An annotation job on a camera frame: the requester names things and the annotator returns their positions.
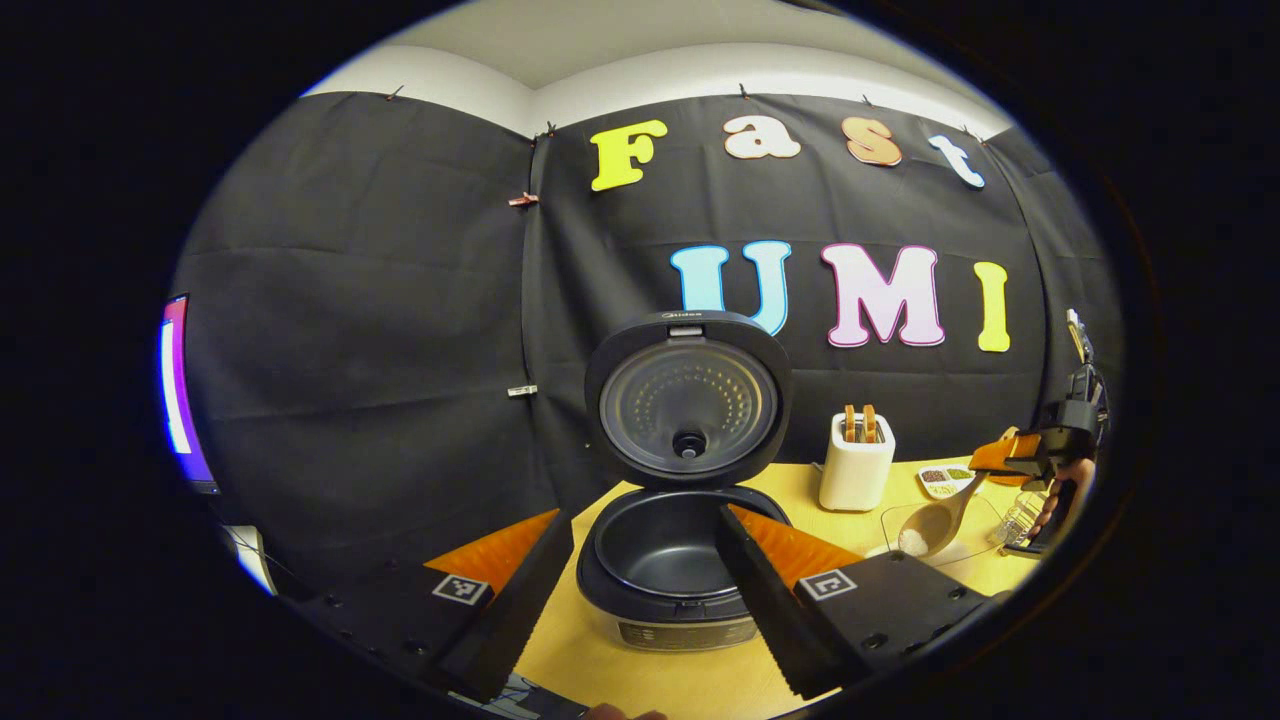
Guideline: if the glowing purple monitor screen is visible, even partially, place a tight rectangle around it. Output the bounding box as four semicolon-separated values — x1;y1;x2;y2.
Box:
158;293;220;494

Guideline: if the wire chopstick holder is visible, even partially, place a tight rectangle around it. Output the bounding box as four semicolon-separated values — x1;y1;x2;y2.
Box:
995;490;1047;549

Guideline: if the white divided bean dish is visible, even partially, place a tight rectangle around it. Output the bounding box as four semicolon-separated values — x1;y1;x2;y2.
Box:
917;465;977;501

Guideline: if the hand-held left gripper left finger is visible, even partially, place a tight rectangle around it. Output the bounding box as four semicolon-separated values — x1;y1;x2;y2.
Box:
310;508;576;704

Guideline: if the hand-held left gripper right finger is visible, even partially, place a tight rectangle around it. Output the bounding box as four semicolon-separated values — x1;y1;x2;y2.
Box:
715;503;991;701

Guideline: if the clear rice container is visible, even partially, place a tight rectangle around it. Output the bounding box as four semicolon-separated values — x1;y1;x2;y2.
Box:
880;497;1006;563

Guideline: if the white toaster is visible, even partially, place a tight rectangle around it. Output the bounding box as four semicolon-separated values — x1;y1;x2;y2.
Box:
818;412;897;513

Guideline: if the wooden spoon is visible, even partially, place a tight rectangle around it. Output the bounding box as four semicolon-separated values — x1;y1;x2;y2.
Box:
897;470;991;559

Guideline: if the dark grey rice cooker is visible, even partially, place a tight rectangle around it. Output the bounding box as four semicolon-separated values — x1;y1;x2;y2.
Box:
575;310;796;653

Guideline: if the black backdrop cloth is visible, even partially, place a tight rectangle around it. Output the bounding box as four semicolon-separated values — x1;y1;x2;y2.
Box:
170;90;1126;601

